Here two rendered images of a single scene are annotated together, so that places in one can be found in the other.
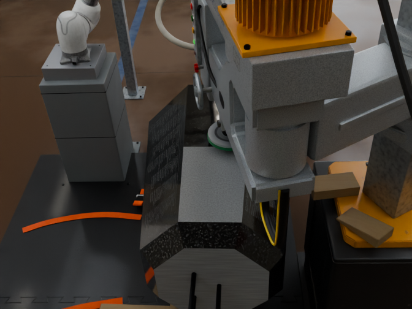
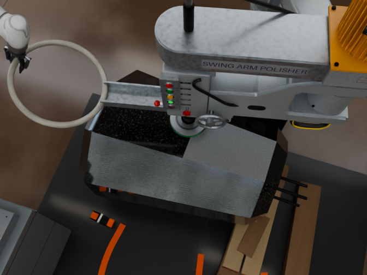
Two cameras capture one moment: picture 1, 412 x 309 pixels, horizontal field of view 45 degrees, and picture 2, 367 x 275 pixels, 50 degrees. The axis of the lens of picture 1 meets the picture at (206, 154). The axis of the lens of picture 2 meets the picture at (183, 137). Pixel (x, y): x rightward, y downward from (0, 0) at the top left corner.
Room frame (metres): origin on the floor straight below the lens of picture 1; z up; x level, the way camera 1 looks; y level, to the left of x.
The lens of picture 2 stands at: (1.61, 0.78, 2.96)
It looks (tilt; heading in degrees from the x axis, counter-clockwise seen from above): 68 degrees down; 286
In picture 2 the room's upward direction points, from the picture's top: 2 degrees counter-clockwise
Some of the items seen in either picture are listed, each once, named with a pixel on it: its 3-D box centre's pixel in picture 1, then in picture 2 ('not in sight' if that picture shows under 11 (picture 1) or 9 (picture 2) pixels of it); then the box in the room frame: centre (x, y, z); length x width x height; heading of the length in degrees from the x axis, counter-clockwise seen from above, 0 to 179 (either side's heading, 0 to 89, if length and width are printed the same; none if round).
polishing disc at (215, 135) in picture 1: (230, 132); (188, 118); (1.84, -0.12, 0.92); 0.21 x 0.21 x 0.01
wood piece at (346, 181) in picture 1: (333, 186); not in sight; (1.56, -0.54, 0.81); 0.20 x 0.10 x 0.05; 94
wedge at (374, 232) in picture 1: (364, 223); not in sight; (1.33, -0.61, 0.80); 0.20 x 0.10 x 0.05; 36
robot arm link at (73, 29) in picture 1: (71, 30); not in sight; (2.79, 0.75, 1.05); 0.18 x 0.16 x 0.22; 166
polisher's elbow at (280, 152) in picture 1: (276, 135); (333, 88); (1.18, -0.22, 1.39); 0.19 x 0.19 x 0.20
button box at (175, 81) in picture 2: (197, 29); (170, 93); (1.89, 0.00, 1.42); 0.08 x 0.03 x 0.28; 8
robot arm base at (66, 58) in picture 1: (75, 53); not in sight; (2.75, 0.76, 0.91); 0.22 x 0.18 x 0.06; 6
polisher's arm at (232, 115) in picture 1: (249, 100); (272, 90); (1.45, -0.16, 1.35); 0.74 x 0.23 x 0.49; 8
